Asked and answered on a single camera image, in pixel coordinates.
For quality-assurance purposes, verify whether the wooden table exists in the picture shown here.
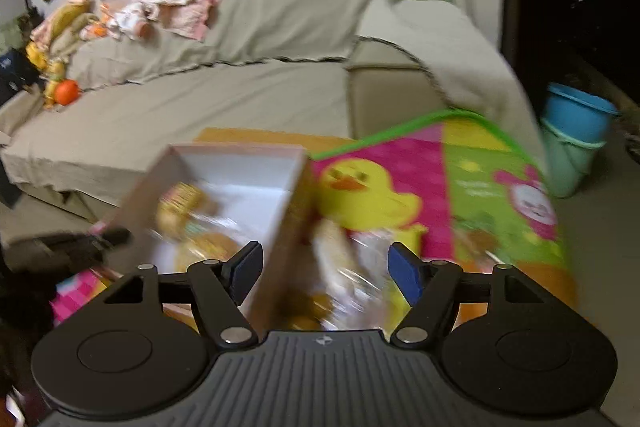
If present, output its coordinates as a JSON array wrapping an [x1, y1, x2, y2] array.
[[192, 127, 353, 148]]

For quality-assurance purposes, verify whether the clear packet with barcode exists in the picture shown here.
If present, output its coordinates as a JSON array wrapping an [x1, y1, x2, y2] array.
[[335, 227, 401, 328]]

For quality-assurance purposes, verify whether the pink floral clothes pile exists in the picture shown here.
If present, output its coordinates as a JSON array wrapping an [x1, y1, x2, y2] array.
[[100, 0, 241, 40]]

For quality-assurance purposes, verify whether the beige sofa cover cloth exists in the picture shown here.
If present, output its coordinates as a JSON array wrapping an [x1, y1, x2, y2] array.
[[0, 0, 546, 208]]

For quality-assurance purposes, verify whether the pale snack packet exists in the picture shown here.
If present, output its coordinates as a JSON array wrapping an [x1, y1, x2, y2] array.
[[312, 219, 353, 288]]

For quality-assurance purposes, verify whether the round bread clear packet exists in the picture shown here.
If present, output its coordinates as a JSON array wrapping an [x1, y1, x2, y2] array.
[[172, 229, 241, 275]]

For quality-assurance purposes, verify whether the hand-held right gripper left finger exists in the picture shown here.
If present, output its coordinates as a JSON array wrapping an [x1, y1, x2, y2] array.
[[102, 242, 264, 350]]

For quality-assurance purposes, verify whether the pink cardboard box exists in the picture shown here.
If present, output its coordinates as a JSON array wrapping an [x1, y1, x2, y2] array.
[[102, 144, 313, 323]]

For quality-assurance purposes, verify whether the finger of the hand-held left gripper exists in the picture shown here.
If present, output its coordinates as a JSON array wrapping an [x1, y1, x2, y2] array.
[[90, 228, 133, 248]]

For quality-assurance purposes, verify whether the green plastic bucket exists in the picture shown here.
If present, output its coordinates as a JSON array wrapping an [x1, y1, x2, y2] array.
[[540, 119, 608, 198]]

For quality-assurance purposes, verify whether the bread packet with red label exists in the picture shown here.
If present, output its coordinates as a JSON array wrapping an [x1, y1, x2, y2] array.
[[155, 182, 221, 228]]

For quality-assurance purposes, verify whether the yellow plush toy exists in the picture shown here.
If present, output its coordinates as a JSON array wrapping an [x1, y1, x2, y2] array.
[[30, 0, 98, 58]]

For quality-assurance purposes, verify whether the beige sofa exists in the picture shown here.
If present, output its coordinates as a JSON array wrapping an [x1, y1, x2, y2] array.
[[0, 0, 546, 223]]

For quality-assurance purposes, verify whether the dark bag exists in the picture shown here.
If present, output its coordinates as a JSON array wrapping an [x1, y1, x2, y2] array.
[[0, 47, 38, 108]]

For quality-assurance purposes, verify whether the orange ball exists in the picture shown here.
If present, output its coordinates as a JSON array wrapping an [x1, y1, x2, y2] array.
[[54, 79, 81, 105]]

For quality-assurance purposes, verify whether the blue plastic bucket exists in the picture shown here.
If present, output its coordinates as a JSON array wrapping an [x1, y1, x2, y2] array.
[[542, 82, 620, 142]]

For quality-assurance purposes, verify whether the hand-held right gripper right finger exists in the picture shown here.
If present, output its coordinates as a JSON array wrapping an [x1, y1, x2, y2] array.
[[387, 242, 553, 350]]

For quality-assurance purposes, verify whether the colourful cartoon play mat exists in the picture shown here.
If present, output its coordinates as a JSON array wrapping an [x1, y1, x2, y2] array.
[[50, 109, 578, 333]]

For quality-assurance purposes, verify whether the dark bar clear packet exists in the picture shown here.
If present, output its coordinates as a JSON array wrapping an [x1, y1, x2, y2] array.
[[287, 292, 336, 333]]

